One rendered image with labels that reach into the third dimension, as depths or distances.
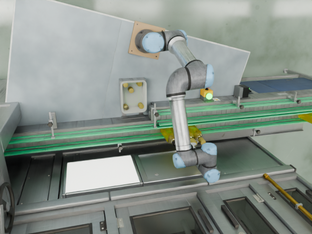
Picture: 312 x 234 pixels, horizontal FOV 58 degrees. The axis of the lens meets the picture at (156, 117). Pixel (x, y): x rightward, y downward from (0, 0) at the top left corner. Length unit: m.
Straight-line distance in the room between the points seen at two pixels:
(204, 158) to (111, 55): 0.92
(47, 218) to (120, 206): 0.36
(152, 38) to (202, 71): 0.43
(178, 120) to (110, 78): 0.73
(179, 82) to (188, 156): 0.35
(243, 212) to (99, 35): 1.32
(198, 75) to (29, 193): 1.10
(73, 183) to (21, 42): 0.89
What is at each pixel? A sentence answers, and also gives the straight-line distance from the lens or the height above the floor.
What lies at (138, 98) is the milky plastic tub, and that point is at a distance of 1.97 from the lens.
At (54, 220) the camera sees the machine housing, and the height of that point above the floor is 1.45.
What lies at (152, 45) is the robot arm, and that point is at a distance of 1.67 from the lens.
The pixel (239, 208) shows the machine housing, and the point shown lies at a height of 1.59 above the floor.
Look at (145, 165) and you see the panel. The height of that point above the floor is 1.13.
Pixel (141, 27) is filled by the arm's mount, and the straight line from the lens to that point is 1.89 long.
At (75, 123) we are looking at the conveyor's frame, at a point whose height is 0.80.
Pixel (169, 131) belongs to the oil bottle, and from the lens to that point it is 1.84.
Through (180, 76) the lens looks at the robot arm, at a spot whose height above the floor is 1.38.
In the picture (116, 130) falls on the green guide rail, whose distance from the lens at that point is 1.84.
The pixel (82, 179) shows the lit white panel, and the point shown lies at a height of 1.20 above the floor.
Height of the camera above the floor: 2.61
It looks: 64 degrees down
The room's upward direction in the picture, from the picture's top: 145 degrees clockwise
